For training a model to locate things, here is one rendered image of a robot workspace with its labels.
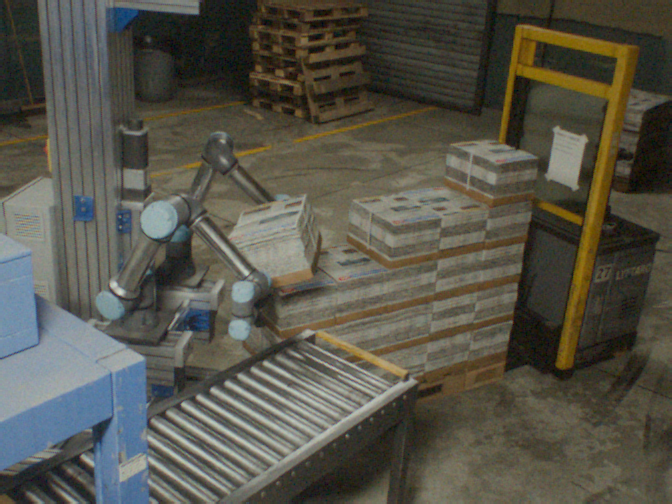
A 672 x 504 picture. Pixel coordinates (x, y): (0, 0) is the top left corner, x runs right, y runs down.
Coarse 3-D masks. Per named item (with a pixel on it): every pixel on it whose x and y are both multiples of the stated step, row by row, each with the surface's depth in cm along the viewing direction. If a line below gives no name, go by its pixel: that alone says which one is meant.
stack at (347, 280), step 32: (320, 256) 382; (352, 256) 384; (480, 256) 401; (288, 288) 347; (320, 288) 352; (352, 288) 363; (384, 288) 374; (416, 288) 385; (448, 288) 397; (288, 320) 349; (320, 320) 359; (384, 320) 381; (416, 320) 392; (448, 320) 405; (256, 352) 375; (416, 352) 401; (448, 352) 414; (448, 384) 423
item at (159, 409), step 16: (304, 336) 314; (272, 352) 301; (240, 368) 290; (208, 384) 279; (176, 400) 268; (192, 400) 272; (160, 416) 262; (80, 448) 242; (48, 464) 235; (16, 480) 227; (32, 480) 229; (64, 480) 238; (16, 496) 226
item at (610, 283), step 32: (544, 224) 456; (576, 224) 455; (544, 256) 460; (608, 256) 432; (640, 256) 448; (544, 288) 464; (608, 288) 445; (640, 288) 460; (608, 320) 454; (576, 352) 451; (608, 352) 465
